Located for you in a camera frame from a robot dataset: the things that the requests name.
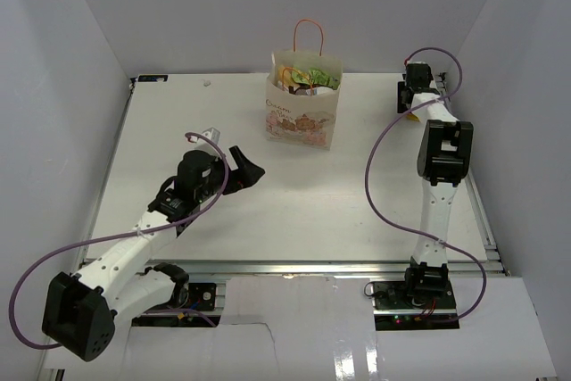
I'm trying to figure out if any yellow snack packet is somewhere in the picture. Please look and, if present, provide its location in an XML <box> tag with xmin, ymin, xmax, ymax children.
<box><xmin>406</xmin><ymin>113</ymin><xmax>421</xmax><ymax>123</ymax></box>

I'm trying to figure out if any green triangular snack packet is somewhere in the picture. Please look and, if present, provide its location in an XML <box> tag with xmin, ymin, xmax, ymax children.
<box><xmin>308</xmin><ymin>68</ymin><xmax>340</xmax><ymax>90</ymax></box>

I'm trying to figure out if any brown chocolate bar wrapper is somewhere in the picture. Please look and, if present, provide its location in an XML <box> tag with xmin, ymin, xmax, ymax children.
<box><xmin>294</xmin><ymin>85</ymin><xmax>321</xmax><ymax>96</ymax></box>

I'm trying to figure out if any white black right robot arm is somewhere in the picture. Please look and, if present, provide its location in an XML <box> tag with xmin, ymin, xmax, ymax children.
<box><xmin>397</xmin><ymin>62</ymin><xmax>474</xmax><ymax>309</ymax></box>

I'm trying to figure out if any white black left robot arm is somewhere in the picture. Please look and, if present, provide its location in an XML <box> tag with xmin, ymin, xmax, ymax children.
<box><xmin>42</xmin><ymin>128</ymin><xmax>265</xmax><ymax>361</ymax></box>

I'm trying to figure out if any cream bear paper bag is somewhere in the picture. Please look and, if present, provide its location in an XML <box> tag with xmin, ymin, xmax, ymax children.
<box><xmin>265</xmin><ymin>19</ymin><xmax>343</xmax><ymax>150</ymax></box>

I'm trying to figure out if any blue logo sticker left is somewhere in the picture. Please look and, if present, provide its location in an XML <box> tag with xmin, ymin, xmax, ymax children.
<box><xmin>137</xmin><ymin>74</ymin><xmax>169</xmax><ymax>83</ymax></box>

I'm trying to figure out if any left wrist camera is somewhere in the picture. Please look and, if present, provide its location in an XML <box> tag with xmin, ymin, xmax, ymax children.
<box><xmin>201</xmin><ymin>127</ymin><xmax>220</xmax><ymax>145</ymax></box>

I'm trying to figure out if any aluminium frame rail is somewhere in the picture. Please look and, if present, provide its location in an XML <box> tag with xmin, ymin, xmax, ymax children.
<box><xmin>78</xmin><ymin>260</ymin><xmax>508</xmax><ymax>278</ymax></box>

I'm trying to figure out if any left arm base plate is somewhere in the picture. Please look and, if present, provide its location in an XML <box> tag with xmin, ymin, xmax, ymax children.
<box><xmin>181</xmin><ymin>282</ymin><xmax>217</xmax><ymax>312</ymax></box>

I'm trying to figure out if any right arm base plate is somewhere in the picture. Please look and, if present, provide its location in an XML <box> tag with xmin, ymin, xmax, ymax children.
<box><xmin>368</xmin><ymin>280</ymin><xmax>456</xmax><ymax>311</ymax></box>

